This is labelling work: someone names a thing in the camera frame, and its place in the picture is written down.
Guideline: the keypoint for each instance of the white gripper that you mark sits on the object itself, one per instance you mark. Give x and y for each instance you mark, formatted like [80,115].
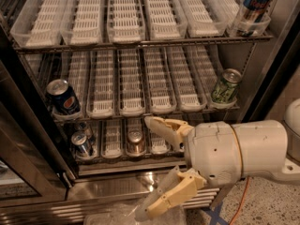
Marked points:
[213,154]

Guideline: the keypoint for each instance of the silver blue Red Bull can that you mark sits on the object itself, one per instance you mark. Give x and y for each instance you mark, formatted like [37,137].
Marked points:
[81,144]

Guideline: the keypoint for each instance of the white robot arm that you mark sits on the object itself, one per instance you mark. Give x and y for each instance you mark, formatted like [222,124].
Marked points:
[264,147]

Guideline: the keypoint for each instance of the gold bronze can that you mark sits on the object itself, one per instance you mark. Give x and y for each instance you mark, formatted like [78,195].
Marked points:
[135,143]

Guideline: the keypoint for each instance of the green can middle shelf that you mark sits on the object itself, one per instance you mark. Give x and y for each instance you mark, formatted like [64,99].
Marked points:
[226,87]

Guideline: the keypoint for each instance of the rear silver can bottom left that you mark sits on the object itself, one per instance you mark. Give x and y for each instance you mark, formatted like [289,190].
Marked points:
[86,128]

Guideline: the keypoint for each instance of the blue Pepsi can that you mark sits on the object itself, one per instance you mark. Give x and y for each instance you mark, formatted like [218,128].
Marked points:
[63,97]

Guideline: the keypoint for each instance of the glass fridge door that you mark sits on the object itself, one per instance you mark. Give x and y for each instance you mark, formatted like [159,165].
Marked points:
[32,145]

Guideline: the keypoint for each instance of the blue floor tape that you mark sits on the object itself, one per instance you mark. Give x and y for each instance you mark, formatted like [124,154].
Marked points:
[214,215]

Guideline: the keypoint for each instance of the bottom wire shelf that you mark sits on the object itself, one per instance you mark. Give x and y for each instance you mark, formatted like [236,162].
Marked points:
[125,157]

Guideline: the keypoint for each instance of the wire shelf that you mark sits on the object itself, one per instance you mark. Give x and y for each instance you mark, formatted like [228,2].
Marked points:
[85,116]
[225,40]
[125,157]

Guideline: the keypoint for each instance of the middle wire shelf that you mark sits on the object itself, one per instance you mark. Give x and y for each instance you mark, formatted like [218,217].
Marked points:
[85,116]

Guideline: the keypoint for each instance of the top wire shelf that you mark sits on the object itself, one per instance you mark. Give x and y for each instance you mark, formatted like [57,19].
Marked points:
[225,40]

